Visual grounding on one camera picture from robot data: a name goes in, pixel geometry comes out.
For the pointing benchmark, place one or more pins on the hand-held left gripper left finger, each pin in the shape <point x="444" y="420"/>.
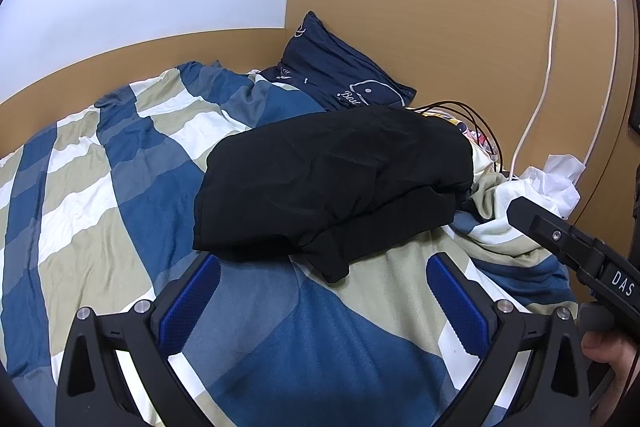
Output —
<point x="187" y="307"/>

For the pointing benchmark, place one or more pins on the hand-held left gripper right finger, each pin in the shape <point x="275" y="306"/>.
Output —
<point x="460" y="307"/>

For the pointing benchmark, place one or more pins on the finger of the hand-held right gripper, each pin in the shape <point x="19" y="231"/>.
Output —
<point x="550" y="232"/>

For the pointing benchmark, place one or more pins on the black ribbed knit top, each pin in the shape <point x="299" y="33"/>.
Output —
<point x="390" y="232"/>

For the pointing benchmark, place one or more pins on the black pants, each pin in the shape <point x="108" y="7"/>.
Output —
<point x="325" y="167"/>

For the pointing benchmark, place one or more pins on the person's right hand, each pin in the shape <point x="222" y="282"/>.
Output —
<point x="607" y="354"/>

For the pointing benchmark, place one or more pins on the crumpled white tissue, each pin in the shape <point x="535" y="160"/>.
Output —
<point x="555" y="182"/>

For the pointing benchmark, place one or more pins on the blue beige checked duvet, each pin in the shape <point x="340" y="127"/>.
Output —
<point x="100" y="232"/>

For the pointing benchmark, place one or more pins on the wooden headboard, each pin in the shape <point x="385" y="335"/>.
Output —
<point x="425" y="17"/>

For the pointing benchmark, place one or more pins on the navy printed pillow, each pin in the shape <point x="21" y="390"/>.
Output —
<point x="325" y="67"/>

